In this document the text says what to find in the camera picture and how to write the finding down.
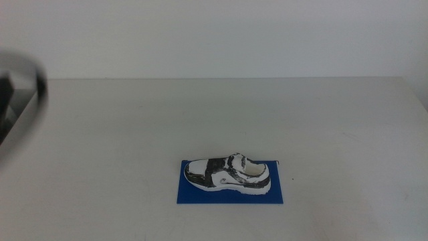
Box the black and white shoe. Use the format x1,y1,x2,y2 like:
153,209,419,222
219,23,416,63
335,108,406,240
183,152,272,195

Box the blue rectangular mat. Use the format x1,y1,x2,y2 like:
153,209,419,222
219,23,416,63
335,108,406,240
176,159,284,205

